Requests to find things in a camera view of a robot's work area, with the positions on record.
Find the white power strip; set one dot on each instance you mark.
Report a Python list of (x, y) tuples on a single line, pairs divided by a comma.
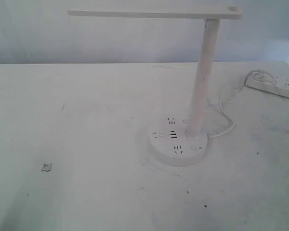
[(274, 85)]

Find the white desk lamp with sockets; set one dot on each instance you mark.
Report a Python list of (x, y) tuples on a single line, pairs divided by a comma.
[(175, 140)]

